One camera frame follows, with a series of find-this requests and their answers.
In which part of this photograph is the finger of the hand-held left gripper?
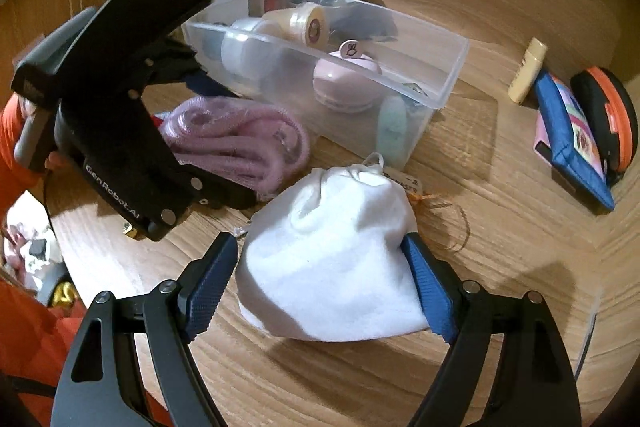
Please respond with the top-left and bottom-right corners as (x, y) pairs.
(145, 38), (240, 100)
(175, 159), (257, 210)

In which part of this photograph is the pink rope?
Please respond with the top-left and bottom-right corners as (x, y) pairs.
(159, 96), (311, 202)

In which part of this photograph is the black orange round case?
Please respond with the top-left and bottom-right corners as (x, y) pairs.
(570, 66), (640, 185)

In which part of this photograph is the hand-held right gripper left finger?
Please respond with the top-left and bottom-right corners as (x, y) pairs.
(50, 231), (240, 427)

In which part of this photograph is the pink flat item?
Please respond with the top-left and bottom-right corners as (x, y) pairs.
(532, 112), (553, 162)

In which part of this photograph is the blue pencil case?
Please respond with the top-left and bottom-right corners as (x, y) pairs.
(532, 72), (616, 214)

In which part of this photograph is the white plastic strip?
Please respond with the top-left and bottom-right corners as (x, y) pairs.
(575, 287), (604, 379)

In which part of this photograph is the paper tag orange string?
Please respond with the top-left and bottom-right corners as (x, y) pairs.
(385, 171), (472, 254)

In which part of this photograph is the translucent round jar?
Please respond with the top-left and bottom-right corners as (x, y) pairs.
(220, 18), (288, 95)

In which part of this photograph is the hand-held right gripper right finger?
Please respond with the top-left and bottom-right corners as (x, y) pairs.
(400, 233), (583, 427)

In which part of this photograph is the clear plastic storage box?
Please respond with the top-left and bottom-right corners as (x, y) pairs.
(181, 0), (470, 170)

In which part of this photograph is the cream tube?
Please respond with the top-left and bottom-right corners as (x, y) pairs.
(507, 38), (548, 104)

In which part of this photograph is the teal fuzzy item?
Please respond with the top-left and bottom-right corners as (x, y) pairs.
(375, 96), (413, 160)

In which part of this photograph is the dark cloth item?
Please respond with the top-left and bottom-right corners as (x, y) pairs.
(330, 2), (397, 42)

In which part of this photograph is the person's orange clothing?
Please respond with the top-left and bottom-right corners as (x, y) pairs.
(0, 279), (166, 427)

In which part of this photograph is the white drawstring cloth pouch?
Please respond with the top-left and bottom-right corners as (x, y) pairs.
(235, 153), (430, 342)

